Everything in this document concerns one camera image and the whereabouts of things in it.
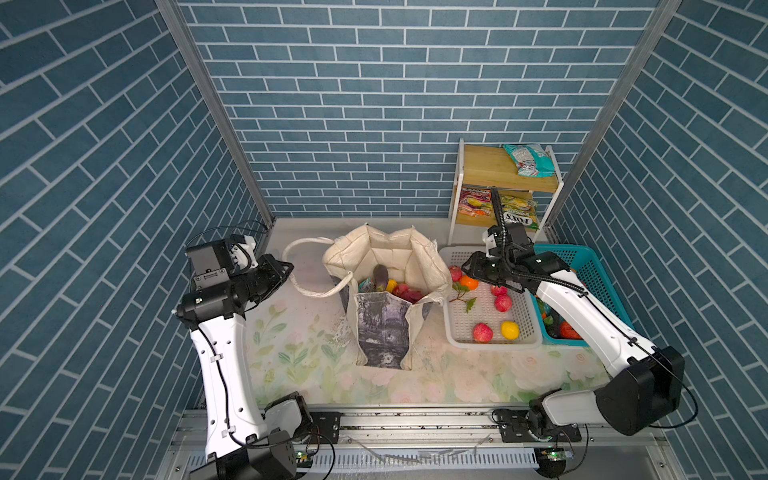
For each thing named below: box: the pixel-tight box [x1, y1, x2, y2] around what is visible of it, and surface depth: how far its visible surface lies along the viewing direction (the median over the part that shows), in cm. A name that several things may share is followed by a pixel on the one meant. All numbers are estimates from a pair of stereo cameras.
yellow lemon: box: [501, 320, 520, 341], surface depth 89 cm
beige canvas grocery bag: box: [282, 224, 452, 371], surface depth 81 cm
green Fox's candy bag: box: [501, 194, 540, 230], surface depth 101 cm
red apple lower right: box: [494, 294, 513, 313], surface depth 93 cm
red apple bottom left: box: [473, 322, 493, 344], surface depth 87 cm
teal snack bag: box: [503, 143, 555, 178], surface depth 89 cm
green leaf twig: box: [449, 282, 477, 313], surface depth 99 cm
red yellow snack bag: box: [458, 186, 493, 218], surface depth 101 cm
